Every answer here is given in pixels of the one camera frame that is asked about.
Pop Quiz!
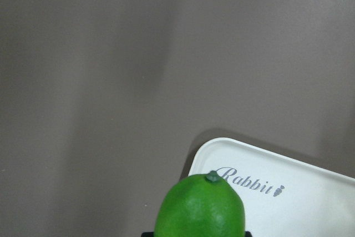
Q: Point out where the green lime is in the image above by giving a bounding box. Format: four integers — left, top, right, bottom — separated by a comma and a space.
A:
154, 170, 245, 236

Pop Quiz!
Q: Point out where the white rabbit tray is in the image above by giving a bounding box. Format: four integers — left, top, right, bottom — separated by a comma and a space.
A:
190, 138, 354, 236

